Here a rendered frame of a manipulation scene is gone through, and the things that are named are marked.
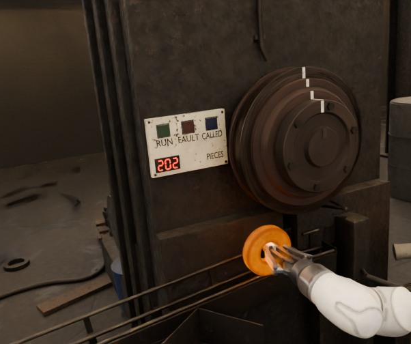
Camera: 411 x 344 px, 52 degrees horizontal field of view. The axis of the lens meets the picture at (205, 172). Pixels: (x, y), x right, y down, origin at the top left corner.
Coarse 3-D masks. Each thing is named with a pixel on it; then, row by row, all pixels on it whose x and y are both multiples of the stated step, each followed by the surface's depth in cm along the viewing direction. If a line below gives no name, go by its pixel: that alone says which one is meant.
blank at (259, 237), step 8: (256, 232) 124; (264, 232) 123; (272, 232) 124; (280, 232) 126; (248, 240) 124; (256, 240) 123; (264, 240) 124; (272, 240) 125; (280, 240) 126; (288, 240) 128; (248, 248) 123; (256, 248) 123; (248, 256) 123; (256, 256) 124; (248, 264) 124; (256, 264) 125; (264, 264) 126; (256, 272) 126; (264, 272) 127; (272, 272) 128
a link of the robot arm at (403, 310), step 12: (372, 288) 103; (384, 288) 103; (396, 288) 102; (384, 300) 100; (396, 300) 99; (408, 300) 98; (384, 312) 99; (396, 312) 98; (408, 312) 97; (384, 324) 99; (396, 324) 98; (408, 324) 97; (396, 336) 105
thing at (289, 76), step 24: (288, 72) 126; (312, 72) 129; (264, 96) 124; (240, 120) 127; (360, 120) 141; (240, 144) 124; (360, 144) 143; (240, 168) 127; (264, 192) 131; (336, 192) 143
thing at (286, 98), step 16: (304, 80) 127; (320, 80) 129; (272, 96) 124; (288, 96) 125; (304, 96) 125; (320, 96) 128; (336, 96) 130; (272, 112) 124; (288, 112) 124; (352, 112) 137; (256, 128) 123; (272, 128) 123; (256, 144) 124; (272, 144) 124; (256, 160) 125; (272, 160) 125; (256, 176) 128; (272, 176) 127; (272, 192) 130; (288, 192) 130; (304, 192) 133; (320, 192) 136
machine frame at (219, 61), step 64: (128, 0) 118; (192, 0) 125; (256, 0) 133; (320, 0) 143; (128, 64) 127; (192, 64) 129; (256, 64) 138; (320, 64) 148; (128, 128) 133; (128, 192) 159; (192, 192) 138; (384, 192) 167; (128, 256) 181; (192, 256) 137; (384, 256) 174; (256, 320) 153
